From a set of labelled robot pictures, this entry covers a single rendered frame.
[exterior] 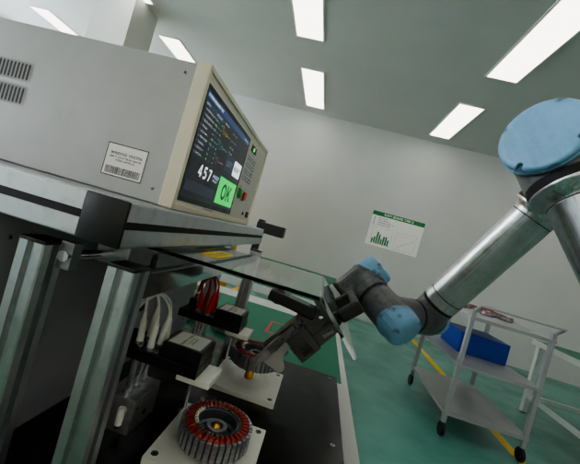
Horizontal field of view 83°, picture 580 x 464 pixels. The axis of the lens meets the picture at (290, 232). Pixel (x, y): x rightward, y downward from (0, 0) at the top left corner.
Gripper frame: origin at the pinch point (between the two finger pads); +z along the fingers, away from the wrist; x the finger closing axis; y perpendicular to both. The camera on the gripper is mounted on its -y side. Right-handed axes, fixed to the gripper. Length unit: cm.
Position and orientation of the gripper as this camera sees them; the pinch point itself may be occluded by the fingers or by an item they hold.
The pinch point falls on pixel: (253, 355)
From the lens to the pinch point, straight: 80.7
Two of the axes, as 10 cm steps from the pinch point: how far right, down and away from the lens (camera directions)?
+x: 0.8, 0.5, 10.0
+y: 6.3, 7.7, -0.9
